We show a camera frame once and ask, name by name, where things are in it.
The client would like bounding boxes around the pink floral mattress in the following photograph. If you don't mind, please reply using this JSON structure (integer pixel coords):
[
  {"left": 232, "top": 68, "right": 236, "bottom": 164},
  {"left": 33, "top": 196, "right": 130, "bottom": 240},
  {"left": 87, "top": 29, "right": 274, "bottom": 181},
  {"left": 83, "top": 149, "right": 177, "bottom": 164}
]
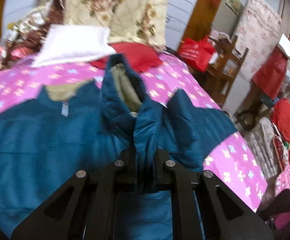
[{"left": 233, "top": 0, "right": 282, "bottom": 81}]

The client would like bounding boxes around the red pillow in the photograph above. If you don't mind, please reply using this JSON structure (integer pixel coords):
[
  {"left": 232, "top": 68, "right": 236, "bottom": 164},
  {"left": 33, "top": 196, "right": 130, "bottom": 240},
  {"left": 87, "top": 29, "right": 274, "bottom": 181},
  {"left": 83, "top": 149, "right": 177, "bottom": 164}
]
[{"left": 89, "top": 42, "right": 162, "bottom": 73}]

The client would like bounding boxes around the wooden chair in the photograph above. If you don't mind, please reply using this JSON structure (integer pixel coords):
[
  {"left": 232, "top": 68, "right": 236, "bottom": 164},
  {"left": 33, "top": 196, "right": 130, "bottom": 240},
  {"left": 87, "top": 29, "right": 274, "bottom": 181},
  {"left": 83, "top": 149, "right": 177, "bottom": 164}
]
[{"left": 204, "top": 35, "right": 249, "bottom": 107}]

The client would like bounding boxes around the pink floral bed sheet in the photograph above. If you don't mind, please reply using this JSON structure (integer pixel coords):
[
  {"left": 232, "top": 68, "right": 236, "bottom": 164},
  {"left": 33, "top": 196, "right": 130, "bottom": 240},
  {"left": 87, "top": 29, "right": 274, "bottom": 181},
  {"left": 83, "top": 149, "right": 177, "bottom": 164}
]
[{"left": 0, "top": 53, "right": 267, "bottom": 211}]

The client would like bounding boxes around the red gift bag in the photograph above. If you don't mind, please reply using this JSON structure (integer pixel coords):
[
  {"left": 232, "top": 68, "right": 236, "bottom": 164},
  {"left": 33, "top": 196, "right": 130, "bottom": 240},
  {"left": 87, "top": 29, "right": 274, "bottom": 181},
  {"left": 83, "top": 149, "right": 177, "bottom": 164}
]
[{"left": 178, "top": 36, "right": 216, "bottom": 73}]

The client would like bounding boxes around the blue padded jacket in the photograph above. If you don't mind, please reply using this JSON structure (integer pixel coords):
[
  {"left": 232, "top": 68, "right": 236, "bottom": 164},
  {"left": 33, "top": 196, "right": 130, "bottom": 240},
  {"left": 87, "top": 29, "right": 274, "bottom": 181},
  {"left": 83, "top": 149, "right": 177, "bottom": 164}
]
[{"left": 0, "top": 54, "right": 236, "bottom": 239}]

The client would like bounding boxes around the red hanging cloth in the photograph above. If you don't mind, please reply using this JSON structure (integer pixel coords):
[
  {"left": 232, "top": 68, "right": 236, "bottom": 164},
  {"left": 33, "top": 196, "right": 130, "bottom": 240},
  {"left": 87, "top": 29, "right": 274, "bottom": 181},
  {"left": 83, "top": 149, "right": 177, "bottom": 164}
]
[{"left": 252, "top": 46, "right": 288, "bottom": 99}]

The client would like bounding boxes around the cream floral quilt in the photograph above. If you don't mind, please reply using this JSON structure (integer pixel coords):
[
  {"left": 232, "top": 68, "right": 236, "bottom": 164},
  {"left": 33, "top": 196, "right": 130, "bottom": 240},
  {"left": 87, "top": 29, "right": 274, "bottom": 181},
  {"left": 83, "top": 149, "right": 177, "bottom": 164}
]
[{"left": 63, "top": 0, "right": 167, "bottom": 51}]

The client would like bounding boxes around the brown patterned blanket pile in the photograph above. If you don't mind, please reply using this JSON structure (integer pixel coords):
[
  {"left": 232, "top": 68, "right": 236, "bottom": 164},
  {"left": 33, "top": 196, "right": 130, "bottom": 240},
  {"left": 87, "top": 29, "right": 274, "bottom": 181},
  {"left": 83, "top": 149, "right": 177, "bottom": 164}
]
[{"left": 0, "top": 0, "right": 65, "bottom": 69}]

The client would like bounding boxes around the white folded cloth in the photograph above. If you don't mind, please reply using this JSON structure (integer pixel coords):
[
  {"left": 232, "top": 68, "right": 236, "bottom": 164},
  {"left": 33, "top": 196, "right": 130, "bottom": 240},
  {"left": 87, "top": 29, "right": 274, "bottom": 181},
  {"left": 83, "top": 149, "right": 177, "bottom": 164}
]
[{"left": 31, "top": 24, "right": 116, "bottom": 68}]

